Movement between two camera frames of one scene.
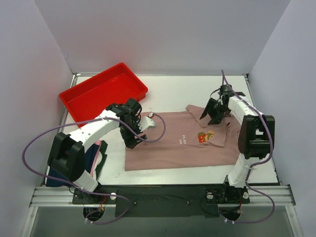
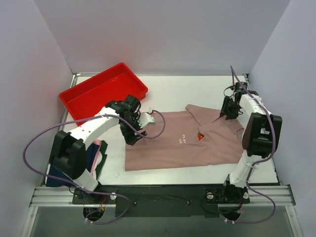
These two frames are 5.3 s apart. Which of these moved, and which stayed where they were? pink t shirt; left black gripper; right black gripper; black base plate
Moved: right black gripper
Stayed: left black gripper; pink t shirt; black base plate
